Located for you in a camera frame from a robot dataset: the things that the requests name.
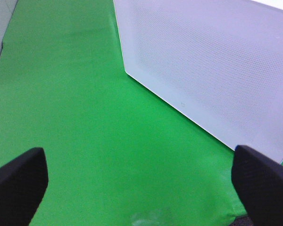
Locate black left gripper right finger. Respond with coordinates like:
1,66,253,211
231,145,283,226

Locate white microwave door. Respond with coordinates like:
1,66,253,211
114,0,283,163

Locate green table cloth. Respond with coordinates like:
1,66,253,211
0,0,246,226

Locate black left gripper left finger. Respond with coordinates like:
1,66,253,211
0,147,49,226

